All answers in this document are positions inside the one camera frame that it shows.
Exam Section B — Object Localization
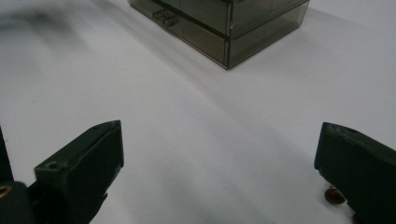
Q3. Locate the smoky transparent storage box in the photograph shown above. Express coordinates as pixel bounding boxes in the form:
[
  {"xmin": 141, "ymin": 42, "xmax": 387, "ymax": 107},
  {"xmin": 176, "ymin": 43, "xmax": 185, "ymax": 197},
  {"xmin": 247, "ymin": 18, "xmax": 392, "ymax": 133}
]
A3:
[{"xmin": 127, "ymin": 0, "xmax": 311, "ymax": 71}]

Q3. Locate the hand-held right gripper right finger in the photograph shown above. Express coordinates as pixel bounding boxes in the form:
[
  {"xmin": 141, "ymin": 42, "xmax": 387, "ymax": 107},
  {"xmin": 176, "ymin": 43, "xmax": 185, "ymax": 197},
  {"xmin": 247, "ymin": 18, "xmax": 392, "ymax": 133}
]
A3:
[{"xmin": 313, "ymin": 121, "xmax": 396, "ymax": 224}]

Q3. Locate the small brown bead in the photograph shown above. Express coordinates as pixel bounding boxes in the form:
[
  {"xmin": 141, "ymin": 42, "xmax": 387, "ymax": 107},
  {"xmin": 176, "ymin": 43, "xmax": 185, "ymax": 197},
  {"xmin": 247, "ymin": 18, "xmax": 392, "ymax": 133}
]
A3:
[{"xmin": 323, "ymin": 187, "xmax": 347, "ymax": 206}]

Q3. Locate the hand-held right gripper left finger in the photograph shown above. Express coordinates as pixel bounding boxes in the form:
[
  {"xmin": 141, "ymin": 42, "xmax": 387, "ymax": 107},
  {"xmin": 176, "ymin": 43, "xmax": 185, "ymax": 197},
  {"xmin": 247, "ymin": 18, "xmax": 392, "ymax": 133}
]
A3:
[{"xmin": 28, "ymin": 119, "xmax": 125, "ymax": 224}]

